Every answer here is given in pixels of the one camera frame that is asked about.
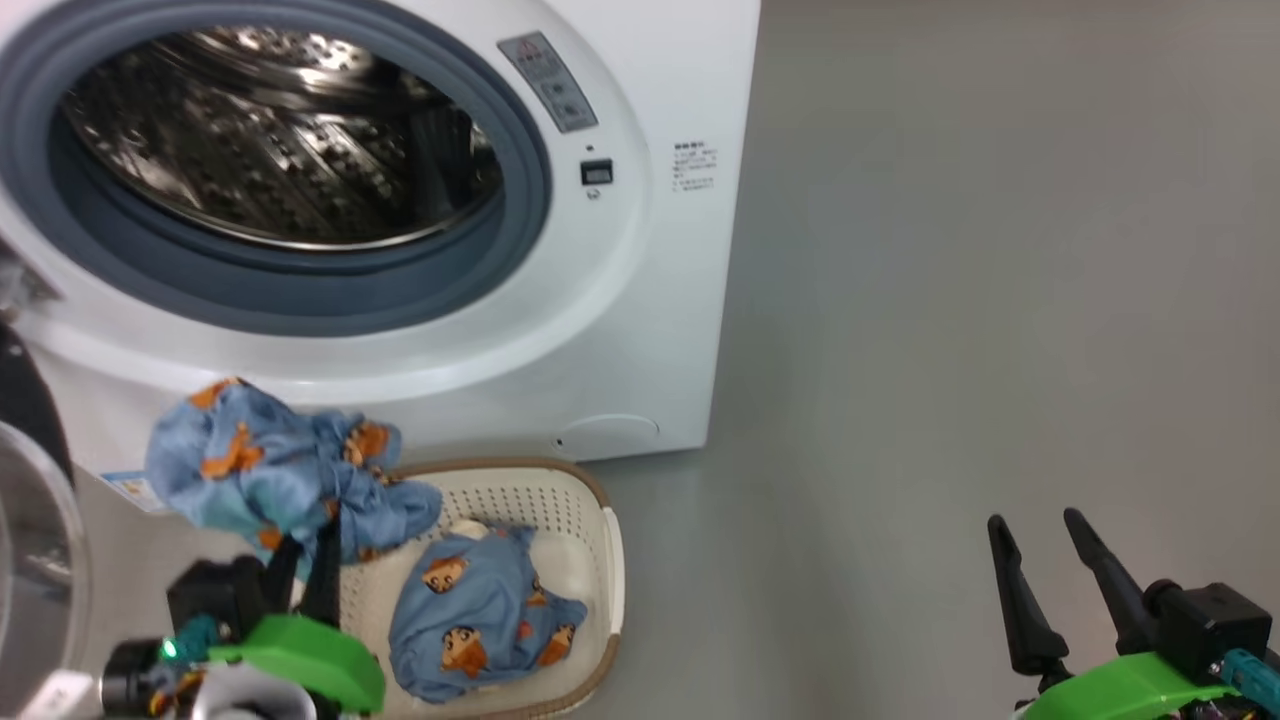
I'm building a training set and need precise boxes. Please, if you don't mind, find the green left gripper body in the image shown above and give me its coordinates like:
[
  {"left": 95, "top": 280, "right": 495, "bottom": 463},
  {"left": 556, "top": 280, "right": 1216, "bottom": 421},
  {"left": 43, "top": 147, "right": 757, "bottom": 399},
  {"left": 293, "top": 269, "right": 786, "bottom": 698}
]
[{"left": 208, "top": 613, "right": 387, "bottom": 717}]

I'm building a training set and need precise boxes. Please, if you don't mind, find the blue white label sticker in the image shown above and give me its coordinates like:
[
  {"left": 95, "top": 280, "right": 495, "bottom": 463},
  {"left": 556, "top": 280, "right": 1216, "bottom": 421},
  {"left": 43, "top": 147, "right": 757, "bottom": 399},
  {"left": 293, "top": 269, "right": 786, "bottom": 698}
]
[{"left": 100, "top": 470, "right": 163, "bottom": 513}]

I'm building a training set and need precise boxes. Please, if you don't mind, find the white front-load washing machine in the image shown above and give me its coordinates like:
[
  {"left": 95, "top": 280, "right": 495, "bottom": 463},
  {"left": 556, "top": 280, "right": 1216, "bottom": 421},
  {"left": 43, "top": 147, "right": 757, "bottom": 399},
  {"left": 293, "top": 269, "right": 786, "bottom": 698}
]
[{"left": 0, "top": 0, "right": 763, "bottom": 506}]

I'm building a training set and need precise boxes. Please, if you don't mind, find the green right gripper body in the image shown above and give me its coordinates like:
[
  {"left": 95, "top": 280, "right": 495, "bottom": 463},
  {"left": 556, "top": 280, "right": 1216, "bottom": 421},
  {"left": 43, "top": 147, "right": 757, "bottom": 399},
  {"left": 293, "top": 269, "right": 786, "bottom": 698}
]
[{"left": 1015, "top": 652, "right": 1241, "bottom": 720}]

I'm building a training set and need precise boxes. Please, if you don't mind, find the dark grey round washer door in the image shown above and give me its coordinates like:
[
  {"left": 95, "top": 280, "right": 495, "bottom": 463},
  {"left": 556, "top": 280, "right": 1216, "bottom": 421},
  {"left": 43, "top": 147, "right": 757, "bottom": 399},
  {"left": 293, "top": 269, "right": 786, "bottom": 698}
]
[{"left": 0, "top": 320, "right": 93, "bottom": 701}]

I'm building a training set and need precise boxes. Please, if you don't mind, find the blue cartoon print garment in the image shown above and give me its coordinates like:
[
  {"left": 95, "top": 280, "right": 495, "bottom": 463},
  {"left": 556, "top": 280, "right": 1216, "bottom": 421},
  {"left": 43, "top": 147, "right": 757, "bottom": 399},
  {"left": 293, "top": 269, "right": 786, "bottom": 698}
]
[
  {"left": 145, "top": 378, "right": 443, "bottom": 579},
  {"left": 388, "top": 525, "right": 591, "bottom": 704}
]

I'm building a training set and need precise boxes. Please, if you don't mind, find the cream perforated laundry basket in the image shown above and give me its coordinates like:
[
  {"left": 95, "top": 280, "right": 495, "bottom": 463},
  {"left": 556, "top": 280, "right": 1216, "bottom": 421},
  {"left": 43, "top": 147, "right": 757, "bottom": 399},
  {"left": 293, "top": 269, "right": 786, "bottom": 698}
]
[{"left": 330, "top": 458, "right": 627, "bottom": 720}]

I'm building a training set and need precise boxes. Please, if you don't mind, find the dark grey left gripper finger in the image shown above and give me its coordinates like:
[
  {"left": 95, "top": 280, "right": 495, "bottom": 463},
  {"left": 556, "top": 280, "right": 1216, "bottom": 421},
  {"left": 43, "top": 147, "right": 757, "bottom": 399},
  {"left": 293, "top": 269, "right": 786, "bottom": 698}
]
[
  {"left": 264, "top": 535, "right": 303, "bottom": 614},
  {"left": 302, "top": 500, "right": 343, "bottom": 629}
]

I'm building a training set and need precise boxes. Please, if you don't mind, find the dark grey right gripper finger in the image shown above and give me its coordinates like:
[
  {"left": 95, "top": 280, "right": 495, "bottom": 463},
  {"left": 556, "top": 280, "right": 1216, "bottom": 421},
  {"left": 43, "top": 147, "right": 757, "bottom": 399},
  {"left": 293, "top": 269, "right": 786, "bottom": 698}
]
[
  {"left": 1063, "top": 508, "right": 1161, "bottom": 657},
  {"left": 987, "top": 515, "right": 1071, "bottom": 681}
]

